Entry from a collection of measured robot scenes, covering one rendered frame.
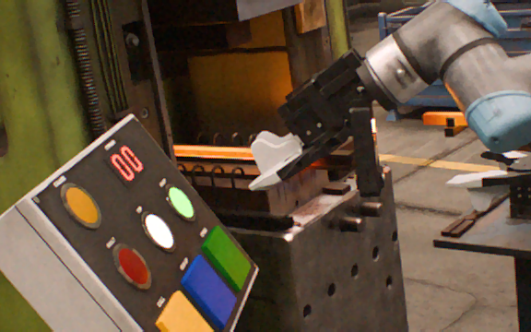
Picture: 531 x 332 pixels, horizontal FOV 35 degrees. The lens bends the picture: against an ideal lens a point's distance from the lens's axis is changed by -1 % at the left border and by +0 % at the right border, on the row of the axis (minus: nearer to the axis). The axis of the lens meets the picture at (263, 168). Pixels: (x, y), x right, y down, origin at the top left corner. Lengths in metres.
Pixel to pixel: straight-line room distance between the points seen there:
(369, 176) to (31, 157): 0.55
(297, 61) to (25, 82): 0.68
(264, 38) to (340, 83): 0.81
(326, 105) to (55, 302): 0.38
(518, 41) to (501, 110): 4.35
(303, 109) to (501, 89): 0.23
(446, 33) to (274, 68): 0.88
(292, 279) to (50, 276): 0.65
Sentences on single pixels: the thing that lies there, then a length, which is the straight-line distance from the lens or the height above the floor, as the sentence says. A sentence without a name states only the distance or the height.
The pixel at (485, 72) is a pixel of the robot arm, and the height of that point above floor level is 1.23.
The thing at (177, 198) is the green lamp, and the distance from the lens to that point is 1.09.
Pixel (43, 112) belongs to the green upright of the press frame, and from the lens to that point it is 1.28.
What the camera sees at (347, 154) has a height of 1.01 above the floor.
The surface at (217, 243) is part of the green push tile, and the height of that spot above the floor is 1.03.
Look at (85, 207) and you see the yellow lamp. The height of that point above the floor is 1.16.
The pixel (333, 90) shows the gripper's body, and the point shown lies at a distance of 1.00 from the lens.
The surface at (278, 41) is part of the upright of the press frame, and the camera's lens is 1.78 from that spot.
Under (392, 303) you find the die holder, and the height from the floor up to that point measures 0.63.
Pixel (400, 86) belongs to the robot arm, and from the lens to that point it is 0.98.
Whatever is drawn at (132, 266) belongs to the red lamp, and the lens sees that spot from 0.92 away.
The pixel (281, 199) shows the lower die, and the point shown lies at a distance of 1.49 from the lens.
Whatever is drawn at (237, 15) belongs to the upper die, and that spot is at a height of 1.28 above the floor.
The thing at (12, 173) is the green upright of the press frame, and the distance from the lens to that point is 1.38.
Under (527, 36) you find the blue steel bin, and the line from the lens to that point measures 5.22.
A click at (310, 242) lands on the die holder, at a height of 0.88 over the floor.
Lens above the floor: 1.42
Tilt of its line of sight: 16 degrees down
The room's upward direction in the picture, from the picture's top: 9 degrees counter-clockwise
